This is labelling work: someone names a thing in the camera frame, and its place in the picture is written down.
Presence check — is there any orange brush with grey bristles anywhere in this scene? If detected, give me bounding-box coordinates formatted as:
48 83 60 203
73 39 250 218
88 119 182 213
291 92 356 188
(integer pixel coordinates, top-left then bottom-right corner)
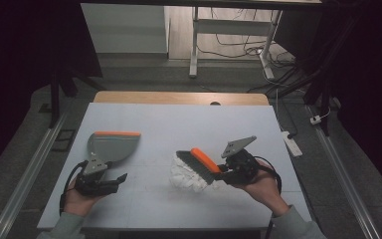
175 146 224 186

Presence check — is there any white table mat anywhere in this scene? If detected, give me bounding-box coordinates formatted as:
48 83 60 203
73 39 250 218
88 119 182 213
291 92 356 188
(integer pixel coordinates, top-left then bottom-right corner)
37 102 313 231

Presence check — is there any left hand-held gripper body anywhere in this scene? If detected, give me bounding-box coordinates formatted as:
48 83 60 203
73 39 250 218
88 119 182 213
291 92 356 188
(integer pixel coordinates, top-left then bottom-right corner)
74 151 119 197

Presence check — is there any white metal desk frame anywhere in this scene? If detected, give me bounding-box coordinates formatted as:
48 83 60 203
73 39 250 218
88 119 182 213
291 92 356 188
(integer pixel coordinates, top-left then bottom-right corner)
188 6 284 81

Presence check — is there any person's right hand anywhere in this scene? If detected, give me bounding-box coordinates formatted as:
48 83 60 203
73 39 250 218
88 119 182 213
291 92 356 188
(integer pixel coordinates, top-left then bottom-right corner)
233 158 291 219

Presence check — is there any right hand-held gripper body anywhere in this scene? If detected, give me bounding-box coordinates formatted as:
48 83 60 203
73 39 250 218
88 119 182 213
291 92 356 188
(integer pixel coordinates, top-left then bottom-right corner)
219 134 261 186

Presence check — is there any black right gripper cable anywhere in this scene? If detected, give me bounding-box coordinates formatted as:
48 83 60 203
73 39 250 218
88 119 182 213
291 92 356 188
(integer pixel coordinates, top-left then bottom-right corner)
252 154 284 196

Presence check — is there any black floor plate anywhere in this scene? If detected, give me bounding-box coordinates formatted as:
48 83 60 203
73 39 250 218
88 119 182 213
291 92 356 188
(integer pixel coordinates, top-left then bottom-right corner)
51 128 78 153

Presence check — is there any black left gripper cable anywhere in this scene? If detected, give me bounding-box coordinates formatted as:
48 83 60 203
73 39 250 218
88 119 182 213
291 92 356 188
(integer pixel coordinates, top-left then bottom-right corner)
58 160 89 217

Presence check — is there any wooden table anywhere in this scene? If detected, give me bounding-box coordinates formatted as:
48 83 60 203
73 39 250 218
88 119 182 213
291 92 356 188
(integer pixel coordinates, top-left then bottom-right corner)
93 91 271 107

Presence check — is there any black metal stand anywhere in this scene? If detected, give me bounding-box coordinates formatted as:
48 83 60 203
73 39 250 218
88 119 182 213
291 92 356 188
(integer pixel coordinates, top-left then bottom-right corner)
268 13 362 137
38 64 107 129

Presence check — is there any pile of white paper scraps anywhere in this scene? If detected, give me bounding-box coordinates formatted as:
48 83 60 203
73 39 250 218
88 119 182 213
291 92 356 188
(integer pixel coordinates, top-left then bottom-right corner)
168 152 221 194

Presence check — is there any grey dustpan with orange edge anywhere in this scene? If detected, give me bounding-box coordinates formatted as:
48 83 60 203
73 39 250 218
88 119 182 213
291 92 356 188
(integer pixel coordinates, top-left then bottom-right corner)
87 130 142 166

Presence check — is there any person's left hand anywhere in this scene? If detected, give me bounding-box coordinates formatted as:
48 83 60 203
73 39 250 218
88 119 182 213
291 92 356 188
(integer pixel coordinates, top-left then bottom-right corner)
63 175 105 219

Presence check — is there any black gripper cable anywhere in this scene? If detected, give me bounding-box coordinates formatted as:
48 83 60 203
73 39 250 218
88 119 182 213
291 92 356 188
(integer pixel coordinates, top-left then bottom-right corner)
58 160 89 217
252 154 284 196

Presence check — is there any aluminium floor rail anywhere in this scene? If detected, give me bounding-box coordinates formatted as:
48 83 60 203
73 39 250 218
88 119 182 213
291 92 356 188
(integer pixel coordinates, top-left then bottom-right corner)
0 112 70 239
306 105 382 239

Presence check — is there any white power strip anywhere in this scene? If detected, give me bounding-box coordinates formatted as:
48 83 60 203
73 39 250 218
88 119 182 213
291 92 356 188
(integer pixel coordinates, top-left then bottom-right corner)
281 130 303 158

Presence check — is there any bundle of black floor cables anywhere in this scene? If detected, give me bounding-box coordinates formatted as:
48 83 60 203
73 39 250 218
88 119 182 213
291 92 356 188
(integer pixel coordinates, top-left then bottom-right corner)
197 7 301 95

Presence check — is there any white panel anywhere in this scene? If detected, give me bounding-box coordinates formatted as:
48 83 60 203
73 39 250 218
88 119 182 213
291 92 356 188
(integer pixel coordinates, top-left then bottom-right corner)
80 3 171 55

